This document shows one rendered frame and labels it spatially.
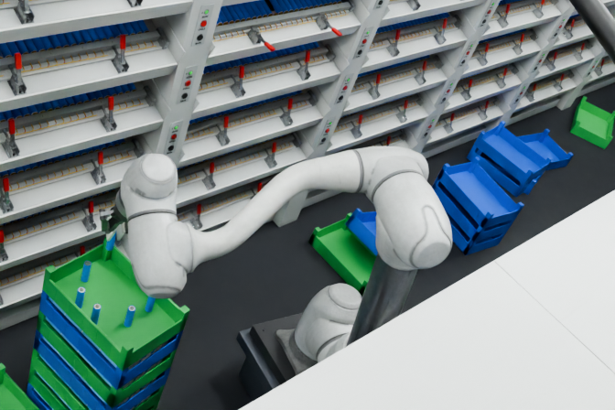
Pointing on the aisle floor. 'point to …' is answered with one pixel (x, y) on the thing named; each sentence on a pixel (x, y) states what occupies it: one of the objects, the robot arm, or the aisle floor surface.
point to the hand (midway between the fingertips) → (115, 231)
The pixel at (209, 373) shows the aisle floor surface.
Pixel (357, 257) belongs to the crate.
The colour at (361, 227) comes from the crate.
